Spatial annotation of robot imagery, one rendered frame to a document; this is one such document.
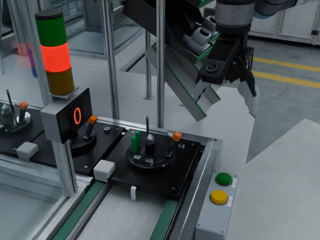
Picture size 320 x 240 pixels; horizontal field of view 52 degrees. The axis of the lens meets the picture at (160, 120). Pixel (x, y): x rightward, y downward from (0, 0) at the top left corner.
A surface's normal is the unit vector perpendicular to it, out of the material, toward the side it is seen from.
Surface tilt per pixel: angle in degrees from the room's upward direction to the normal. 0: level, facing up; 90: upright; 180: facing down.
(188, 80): 45
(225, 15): 90
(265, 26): 90
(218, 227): 0
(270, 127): 0
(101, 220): 0
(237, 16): 89
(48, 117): 90
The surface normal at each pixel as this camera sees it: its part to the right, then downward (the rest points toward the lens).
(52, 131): -0.33, 0.51
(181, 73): 0.62, -0.41
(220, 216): 0.00, -0.84
